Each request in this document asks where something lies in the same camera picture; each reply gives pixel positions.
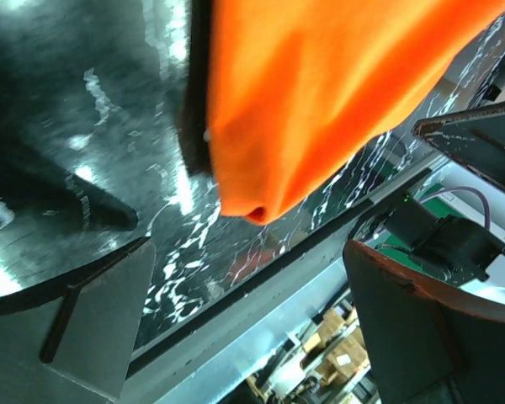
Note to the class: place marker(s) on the orange t shirt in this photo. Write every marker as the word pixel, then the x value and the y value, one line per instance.
pixel 296 88

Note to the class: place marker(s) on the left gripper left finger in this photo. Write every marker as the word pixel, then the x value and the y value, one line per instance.
pixel 70 339

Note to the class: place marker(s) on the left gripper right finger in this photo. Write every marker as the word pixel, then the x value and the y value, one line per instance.
pixel 427 341

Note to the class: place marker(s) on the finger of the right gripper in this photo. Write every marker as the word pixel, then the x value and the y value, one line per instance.
pixel 474 138

